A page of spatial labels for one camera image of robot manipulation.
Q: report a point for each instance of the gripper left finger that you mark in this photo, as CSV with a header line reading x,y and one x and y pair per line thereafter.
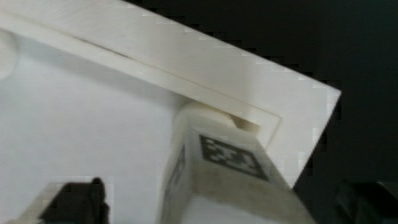
x,y
78,206

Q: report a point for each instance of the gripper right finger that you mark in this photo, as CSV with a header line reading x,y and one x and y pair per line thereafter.
x,y
366,203

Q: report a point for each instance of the white table leg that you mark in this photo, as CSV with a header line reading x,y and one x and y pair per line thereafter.
x,y
220,169

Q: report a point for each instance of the white square tabletop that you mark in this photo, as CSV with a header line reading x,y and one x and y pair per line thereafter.
x,y
103,68

